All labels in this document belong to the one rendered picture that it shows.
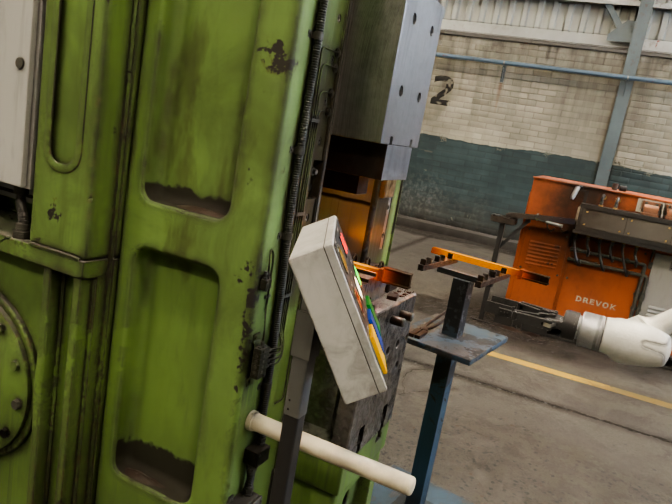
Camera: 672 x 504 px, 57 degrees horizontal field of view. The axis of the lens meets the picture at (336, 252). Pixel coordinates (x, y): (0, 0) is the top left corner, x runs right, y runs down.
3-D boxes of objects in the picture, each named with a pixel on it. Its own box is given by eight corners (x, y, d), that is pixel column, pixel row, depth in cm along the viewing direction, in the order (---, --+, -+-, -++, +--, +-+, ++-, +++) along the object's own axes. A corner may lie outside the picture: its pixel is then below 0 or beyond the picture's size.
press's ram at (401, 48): (426, 149, 191) (453, 14, 183) (380, 143, 156) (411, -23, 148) (308, 128, 207) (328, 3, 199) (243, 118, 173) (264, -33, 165)
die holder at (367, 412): (391, 419, 207) (417, 292, 198) (343, 466, 173) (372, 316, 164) (252, 367, 229) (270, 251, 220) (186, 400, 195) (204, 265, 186)
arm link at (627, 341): (597, 354, 150) (596, 355, 162) (667, 374, 143) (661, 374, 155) (608, 311, 150) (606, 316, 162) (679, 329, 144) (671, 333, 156)
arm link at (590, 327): (598, 346, 160) (574, 339, 162) (607, 313, 158) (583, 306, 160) (596, 355, 152) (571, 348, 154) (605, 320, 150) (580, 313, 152)
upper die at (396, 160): (406, 180, 180) (412, 147, 178) (381, 180, 163) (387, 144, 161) (283, 155, 197) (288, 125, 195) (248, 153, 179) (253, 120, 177)
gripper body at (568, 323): (573, 345, 154) (535, 334, 158) (576, 337, 162) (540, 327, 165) (580, 316, 152) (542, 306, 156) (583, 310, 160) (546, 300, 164)
